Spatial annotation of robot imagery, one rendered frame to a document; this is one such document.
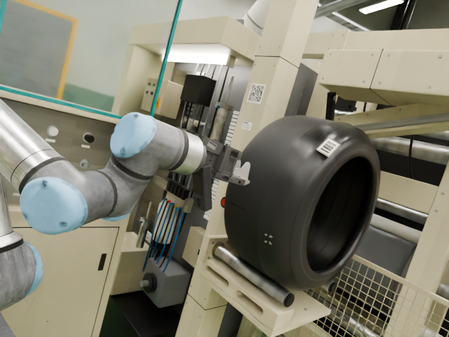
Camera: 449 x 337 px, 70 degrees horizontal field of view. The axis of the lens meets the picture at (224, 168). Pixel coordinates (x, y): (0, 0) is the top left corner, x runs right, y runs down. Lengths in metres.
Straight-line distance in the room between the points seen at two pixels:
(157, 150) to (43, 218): 0.22
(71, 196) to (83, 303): 1.02
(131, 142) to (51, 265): 0.86
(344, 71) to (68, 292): 1.39
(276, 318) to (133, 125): 0.71
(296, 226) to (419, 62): 0.73
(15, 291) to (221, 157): 0.60
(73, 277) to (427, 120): 1.45
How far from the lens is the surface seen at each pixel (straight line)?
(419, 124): 1.39
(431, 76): 1.29
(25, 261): 0.99
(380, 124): 1.43
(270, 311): 1.06
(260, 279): 1.10
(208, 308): 1.43
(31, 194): 0.56
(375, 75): 1.35
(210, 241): 1.20
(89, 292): 1.50
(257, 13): 1.89
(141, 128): 0.59
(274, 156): 0.94
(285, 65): 1.30
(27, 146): 0.61
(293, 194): 0.88
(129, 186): 0.64
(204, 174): 0.72
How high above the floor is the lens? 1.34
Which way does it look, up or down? 6 degrees down
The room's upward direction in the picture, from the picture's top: 16 degrees clockwise
